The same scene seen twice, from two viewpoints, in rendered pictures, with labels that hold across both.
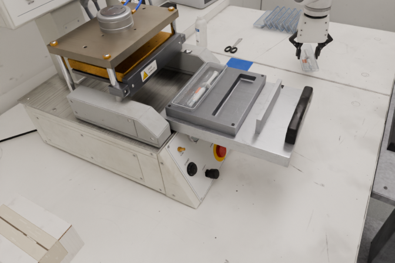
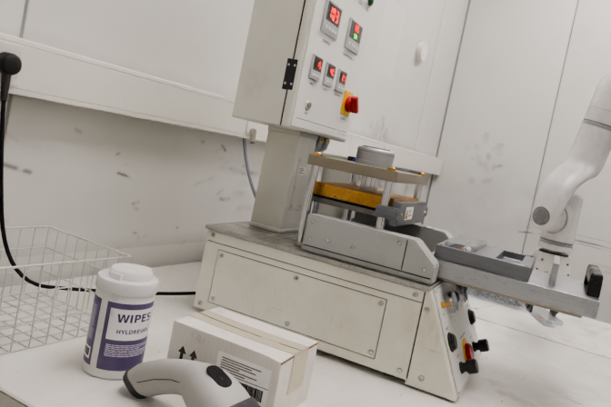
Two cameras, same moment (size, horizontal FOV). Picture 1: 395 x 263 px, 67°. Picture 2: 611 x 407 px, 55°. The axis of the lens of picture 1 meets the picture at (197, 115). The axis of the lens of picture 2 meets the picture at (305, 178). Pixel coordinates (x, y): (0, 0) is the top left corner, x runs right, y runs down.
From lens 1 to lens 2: 0.75 m
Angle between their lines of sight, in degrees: 39
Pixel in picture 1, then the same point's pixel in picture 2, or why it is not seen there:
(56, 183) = not seen: hidden behind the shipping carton
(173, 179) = (434, 341)
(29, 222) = (256, 329)
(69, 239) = (309, 363)
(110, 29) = (375, 161)
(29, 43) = (173, 199)
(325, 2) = (568, 236)
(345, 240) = not seen: outside the picture
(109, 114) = (371, 235)
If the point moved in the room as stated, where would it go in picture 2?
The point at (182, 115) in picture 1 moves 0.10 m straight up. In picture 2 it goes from (458, 254) to (470, 200)
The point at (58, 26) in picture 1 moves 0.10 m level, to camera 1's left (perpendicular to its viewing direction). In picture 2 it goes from (296, 154) to (250, 145)
